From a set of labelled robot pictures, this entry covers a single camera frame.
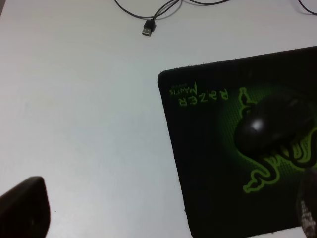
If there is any black computer mouse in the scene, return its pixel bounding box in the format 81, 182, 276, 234
234, 92, 314, 157

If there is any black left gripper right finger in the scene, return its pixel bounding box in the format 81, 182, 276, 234
296, 168, 317, 238

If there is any black mouse usb cable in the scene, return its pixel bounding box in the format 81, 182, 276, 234
113, 0, 317, 38

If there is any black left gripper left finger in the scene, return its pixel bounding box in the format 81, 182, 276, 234
0, 176, 51, 238

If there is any black green razer mousepad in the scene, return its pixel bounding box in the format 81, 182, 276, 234
158, 47, 317, 238

